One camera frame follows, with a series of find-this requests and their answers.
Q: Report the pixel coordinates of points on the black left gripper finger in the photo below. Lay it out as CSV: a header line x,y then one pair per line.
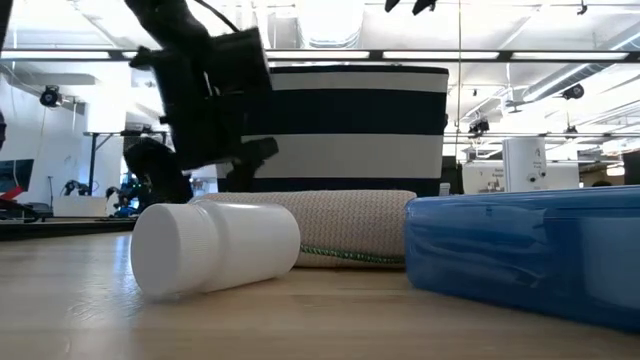
x,y
245,170
155,175

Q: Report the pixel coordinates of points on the white plastic bottle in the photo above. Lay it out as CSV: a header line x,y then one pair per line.
x,y
215,245

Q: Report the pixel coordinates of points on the blue first aid case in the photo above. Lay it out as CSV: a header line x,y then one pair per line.
x,y
525,250

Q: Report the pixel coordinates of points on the black background robot arm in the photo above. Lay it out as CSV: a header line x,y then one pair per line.
x,y
120,200
70,187

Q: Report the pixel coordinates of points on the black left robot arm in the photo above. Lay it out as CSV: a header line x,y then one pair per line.
x,y
170,20

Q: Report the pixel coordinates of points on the navy white striped fabric basket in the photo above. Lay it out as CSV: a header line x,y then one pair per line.
x,y
360,107

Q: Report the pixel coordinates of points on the black metal table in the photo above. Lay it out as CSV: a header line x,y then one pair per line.
x,y
110,133

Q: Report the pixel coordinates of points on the white box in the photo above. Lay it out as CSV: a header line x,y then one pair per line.
x,y
80,206

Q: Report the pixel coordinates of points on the black spotlight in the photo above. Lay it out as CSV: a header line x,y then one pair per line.
x,y
582,8
478,127
573,91
571,131

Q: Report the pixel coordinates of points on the dark blue screen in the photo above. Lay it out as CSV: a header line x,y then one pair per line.
x,y
17,175

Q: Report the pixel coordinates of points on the red flat item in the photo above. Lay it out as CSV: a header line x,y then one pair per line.
x,y
11,193

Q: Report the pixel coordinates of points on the black equipment block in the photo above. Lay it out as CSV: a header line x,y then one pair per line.
x,y
452,175

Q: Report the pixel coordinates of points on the white cylindrical appliance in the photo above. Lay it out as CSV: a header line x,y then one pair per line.
x,y
525,160

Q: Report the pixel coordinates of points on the small white container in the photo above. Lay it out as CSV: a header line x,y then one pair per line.
x,y
444,190

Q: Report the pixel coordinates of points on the person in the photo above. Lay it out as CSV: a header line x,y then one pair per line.
x,y
601,183

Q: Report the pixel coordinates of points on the dark monitor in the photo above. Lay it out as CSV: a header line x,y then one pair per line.
x,y
632,167

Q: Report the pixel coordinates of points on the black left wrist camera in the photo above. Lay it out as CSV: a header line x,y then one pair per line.
x,y
240,60

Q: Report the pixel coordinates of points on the black horizontal frame bar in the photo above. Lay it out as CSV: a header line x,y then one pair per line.
x,y
505,55

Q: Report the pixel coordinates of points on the black aluminium table frame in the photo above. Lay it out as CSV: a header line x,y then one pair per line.
x,y
50,227

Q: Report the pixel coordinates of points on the black round camera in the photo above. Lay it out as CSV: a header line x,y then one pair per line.
x,y
51,96

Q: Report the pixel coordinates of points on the silver air duct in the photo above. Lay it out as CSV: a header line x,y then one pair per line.
x,y
575,70

